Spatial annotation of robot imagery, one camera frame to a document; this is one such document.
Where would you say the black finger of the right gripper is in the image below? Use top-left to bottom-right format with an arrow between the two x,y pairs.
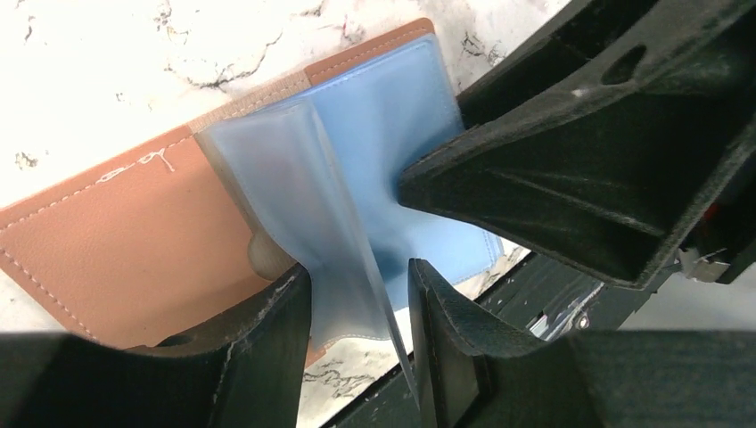
460,1 -> 755,130

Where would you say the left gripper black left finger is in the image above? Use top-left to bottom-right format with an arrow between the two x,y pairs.
1,266 -> 311,427

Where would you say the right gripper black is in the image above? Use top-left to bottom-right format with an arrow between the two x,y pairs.
399,24 -> 755,288

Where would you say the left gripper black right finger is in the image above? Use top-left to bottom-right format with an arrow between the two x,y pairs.
408,259 -> 755,427

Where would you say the brown leather card holder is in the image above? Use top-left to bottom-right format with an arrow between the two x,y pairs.
0,17 -> 506,408

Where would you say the black mounting rail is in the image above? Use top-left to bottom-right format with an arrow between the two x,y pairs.
321,251 -> 680,428

